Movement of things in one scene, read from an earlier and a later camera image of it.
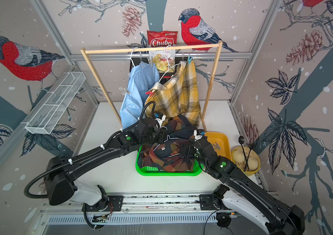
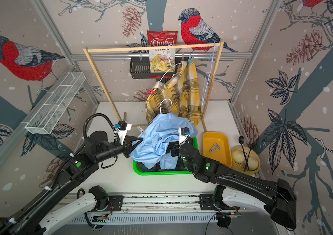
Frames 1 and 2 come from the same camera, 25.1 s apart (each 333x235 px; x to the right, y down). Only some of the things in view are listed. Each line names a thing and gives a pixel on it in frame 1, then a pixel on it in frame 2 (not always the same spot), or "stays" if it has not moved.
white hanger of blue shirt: (130, 55) to (161, 102)
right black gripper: (190, 149) to (175, 148)
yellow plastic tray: (220, 143) stays
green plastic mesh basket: (147, 170) stays
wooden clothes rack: (200, 44) stays
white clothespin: (216, 146) stays
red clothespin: (150, 93) stays
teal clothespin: (189, 58) stays
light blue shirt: (143, 75) to (150, 147)
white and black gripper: (198, 133) to (184, 132)
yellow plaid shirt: (177, 96) stays
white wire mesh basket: (46, 118) stays
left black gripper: (163, 133) to (128, 144)
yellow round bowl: (247, 159) stays
